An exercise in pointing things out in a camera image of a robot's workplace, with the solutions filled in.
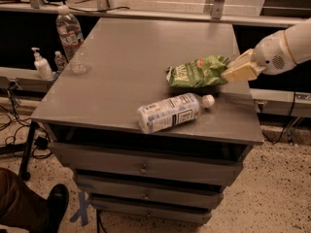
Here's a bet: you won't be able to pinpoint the green jalapeno chip bag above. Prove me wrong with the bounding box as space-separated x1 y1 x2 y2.
166 55 229 88

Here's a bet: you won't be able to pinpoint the lying blue-label plastic bottle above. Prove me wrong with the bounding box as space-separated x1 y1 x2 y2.
137 93 215 134

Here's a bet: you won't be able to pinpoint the top grey drawer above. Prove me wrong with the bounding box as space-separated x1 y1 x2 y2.
51 142 243 186

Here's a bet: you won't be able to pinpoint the upright clear water bottle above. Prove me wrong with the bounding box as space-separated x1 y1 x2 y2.
55 5 85 60

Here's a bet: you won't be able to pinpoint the black shoe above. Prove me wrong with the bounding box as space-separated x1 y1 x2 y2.
42 183 69 233

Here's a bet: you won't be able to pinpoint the grey drawer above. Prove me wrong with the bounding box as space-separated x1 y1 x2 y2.
90 197 211 224
74 175 224 209
51 142 243 186

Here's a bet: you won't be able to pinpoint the low grey side shelf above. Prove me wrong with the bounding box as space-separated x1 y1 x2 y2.
0 67 53 93

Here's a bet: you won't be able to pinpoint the black floor cables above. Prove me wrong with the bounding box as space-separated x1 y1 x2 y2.
0 81 52 160

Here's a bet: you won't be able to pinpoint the person's brown trouser leg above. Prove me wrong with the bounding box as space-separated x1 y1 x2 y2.
0 168 49 233

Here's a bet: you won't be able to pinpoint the middle grey drawer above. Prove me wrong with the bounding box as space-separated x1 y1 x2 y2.
74 175 224 209

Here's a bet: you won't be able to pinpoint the bottom grey drawer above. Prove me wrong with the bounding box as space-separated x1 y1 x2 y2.
90 197 211 224

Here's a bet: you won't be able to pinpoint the white pump sanitizer bottle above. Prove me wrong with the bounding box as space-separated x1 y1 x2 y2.
32 48 52 80

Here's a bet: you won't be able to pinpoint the black table leg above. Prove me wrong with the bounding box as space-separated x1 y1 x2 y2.
18 121 39 181

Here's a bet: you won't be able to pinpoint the small clear bottle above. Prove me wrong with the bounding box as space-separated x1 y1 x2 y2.
54 50 68 72

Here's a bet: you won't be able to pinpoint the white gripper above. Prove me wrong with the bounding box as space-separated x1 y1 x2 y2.
222 30 296 83

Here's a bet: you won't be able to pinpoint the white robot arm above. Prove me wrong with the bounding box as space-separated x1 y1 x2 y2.
222 18 311 83

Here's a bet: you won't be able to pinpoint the grey metal rail frame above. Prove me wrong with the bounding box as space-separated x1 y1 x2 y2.
1 0 310 27

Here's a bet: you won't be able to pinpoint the blue tape cross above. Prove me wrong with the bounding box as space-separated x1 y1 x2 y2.
69 191 89 226

